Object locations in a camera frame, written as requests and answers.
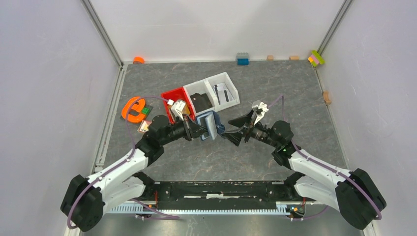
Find pink white small box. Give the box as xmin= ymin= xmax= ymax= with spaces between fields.
xmin=137 ymin=120 xmax=152 ymax=133

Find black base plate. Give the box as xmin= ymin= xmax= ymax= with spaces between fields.
xmin=136 ymin=180 xmax=303 ymax=202

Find grey VIP card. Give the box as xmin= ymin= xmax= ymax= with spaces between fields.
xmin=205 ymin=114 xmax=218 ymax=140

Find blue cable comb strip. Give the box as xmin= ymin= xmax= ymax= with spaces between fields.
xmin=107 ymin=203 xmax=297 ymax=216

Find white cards in bin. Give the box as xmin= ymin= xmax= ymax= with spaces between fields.
xmin=213 ymin=83 xmax=235 ymax=105

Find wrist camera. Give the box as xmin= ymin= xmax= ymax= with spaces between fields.
xmin=251 ymin=100 xmax=269 ymax=125
xmin=168 ymin=99 xmax=187 ymax=121

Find white bin with cards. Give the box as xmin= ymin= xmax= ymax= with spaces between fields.
xmin=205 ymin=72 xmax=240 ymax=112

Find curved wooden block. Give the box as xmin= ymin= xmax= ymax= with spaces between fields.
xmin=322 ymin=90 xmax=332 ymax=106

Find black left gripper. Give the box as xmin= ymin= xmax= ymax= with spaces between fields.
xmin=160 ymin=114 xmax=209 ymax=146

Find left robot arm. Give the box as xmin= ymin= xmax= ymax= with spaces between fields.
xmin=60 ymin=115 xmax=207 ymax=232

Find white bin with wallets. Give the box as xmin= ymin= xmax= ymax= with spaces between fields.
xmin=183 ymin=79 xmax=215 ymax=116

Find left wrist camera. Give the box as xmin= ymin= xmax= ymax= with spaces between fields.
xmin=168 ymin=99 xmax=187 ymax=121

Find blue card holder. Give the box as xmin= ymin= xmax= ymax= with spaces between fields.
xmin=196 ymin=111 xmax=226 ymax=141

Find red bin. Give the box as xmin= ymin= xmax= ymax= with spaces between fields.
xmin=161 ymin=87 xmax=195 ymax=121

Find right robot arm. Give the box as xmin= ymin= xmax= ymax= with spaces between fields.
xmin=221 ymin=111 xmax=387 ymax=230

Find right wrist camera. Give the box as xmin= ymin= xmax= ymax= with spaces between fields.
xmin=251 ymin=100 xmax=269 ymax=125

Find tan object in red bin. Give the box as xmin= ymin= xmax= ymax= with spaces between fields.
xmin=182 ymin=105 xmax=191 ymax=116

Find black wallets in bin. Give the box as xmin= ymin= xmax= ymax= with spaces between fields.
xmin=190 ymin=93 xmax=213 ymax=113

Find multicolour brick stack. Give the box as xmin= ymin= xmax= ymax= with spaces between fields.
xmin=307 ymin=50 xmax=325 ymax=67

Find orange letter-shaped toy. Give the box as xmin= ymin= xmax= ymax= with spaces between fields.
xmin=121 ymin=97 xmax=146 ymax=123

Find green toy block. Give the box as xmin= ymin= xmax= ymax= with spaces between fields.
xmin=141 ymin=106 xmax=153 ymax=117

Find orange round toy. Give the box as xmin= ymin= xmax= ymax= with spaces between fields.
xmin=132 ymin=57 xmax=145 ymax=64

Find blue grey toy brick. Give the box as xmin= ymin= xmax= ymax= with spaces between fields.
xmin=236 ymin=52 xmax=250 ymax=65

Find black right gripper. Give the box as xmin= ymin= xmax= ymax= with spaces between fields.
xmin=221 ymin=109 xmax=280 ymax=148

